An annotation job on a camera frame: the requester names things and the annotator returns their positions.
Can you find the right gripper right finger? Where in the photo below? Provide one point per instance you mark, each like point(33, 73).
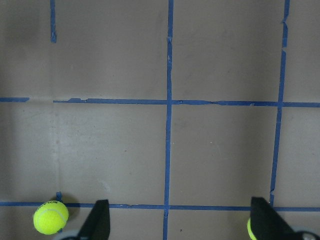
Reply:
point(266, 223)

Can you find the tennis ball table centre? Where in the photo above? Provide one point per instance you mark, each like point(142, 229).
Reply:
point(51, 217)

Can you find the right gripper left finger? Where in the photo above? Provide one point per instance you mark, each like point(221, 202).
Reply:
point(97, 225)

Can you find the tennis ball near right arm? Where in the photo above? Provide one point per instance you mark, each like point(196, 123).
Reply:
point(249, 230)

